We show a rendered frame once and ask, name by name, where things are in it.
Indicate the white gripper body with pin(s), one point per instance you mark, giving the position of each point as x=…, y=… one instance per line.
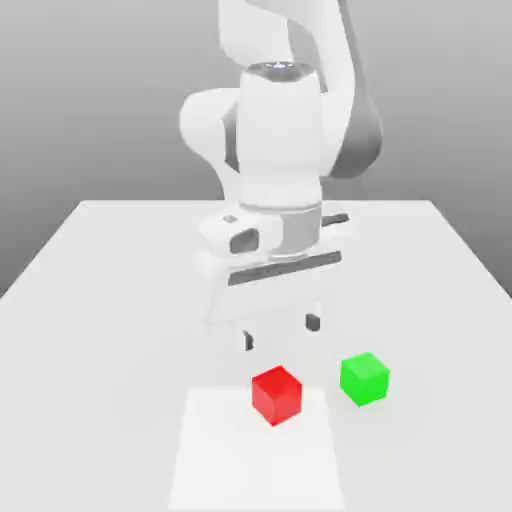
x=276, y=294

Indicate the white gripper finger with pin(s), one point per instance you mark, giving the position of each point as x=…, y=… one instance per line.
x=243, y=338
x=312, y=318

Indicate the small red cube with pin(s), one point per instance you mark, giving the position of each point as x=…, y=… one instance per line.
x=276, y=396

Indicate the small green cube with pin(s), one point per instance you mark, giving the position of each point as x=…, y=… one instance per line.
x=364, y=379

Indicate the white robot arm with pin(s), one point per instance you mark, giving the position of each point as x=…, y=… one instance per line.
x=280, y=140

